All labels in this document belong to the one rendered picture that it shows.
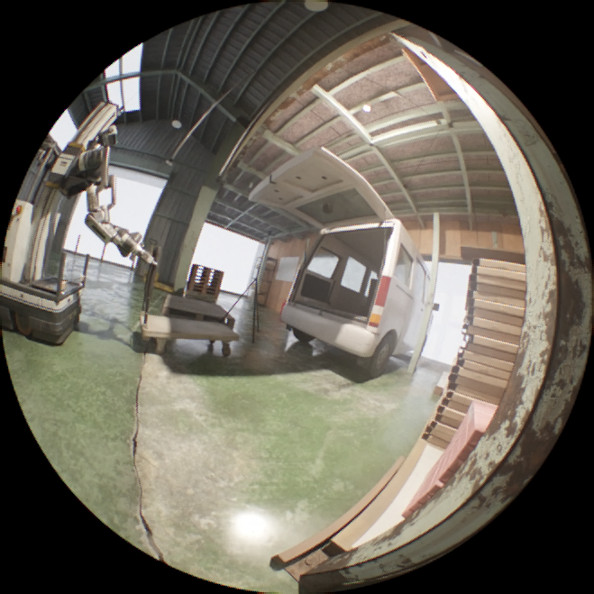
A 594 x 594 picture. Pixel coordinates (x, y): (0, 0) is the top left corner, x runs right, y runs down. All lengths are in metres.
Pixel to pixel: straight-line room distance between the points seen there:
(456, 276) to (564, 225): 5.38
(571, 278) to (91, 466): 0.99
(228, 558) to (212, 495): 0.24
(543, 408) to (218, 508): 0.71
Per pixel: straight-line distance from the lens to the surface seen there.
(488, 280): 1.09
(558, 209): 0.23
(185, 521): 0.69
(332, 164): 1.53
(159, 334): 1.38
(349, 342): 1.74
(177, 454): 0.81
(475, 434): 0.58
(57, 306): 1.40
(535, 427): 0.19
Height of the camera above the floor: 0.66
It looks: level
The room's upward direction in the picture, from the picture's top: 15 degrees clockwise
